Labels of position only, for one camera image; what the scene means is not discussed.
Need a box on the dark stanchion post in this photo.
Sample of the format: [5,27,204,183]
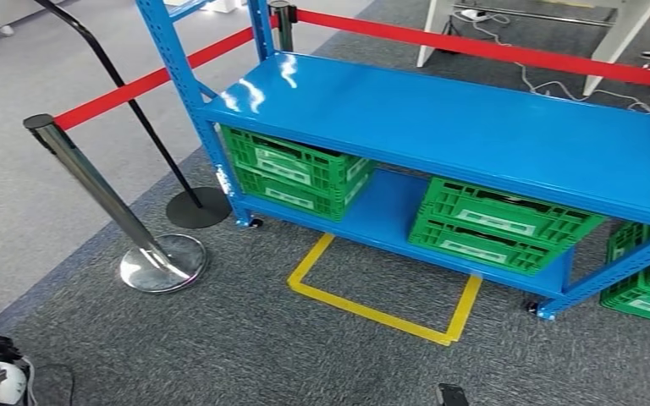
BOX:
[267,0,299,54]

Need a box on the long white floor cable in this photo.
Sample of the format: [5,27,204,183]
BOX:
[450,11,650,117]

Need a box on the black pole with round base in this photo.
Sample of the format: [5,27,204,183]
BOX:
[33,0,234,230]

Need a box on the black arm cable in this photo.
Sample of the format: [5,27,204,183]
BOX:
[22,363,76,406]

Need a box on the chrome stanchion with base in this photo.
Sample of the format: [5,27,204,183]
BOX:
[22,113,209,295]

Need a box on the blue metal shelf rack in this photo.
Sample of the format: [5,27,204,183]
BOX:
[135,0,650,321]

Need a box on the white desk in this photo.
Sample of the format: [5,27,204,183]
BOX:
[416,0,650,97]

